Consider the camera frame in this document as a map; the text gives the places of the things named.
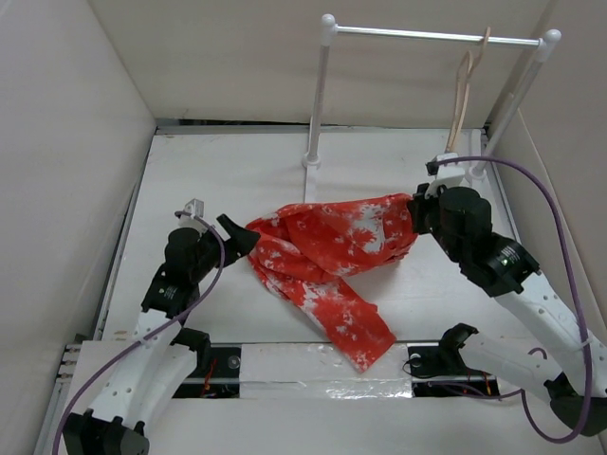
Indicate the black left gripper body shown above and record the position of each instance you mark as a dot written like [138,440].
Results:
[211,255]

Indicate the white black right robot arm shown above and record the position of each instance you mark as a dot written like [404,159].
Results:
[572,380]

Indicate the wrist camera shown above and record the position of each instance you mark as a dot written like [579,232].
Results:
[192,211]
[445,175]

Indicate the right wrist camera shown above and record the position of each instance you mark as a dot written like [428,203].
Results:
[445,175]

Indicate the white clothes rack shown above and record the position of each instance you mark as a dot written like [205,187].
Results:
[386,77]

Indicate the wooden clothes hanger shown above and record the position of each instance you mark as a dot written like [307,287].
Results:
[464,74]

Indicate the orange white tie-dye trousers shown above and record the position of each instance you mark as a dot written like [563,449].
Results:
[306,252]

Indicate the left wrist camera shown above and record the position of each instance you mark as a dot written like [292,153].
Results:
[192,211]

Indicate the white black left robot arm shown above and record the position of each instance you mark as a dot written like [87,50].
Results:
[112,412]

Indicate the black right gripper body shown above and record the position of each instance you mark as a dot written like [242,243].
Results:
[427,219]

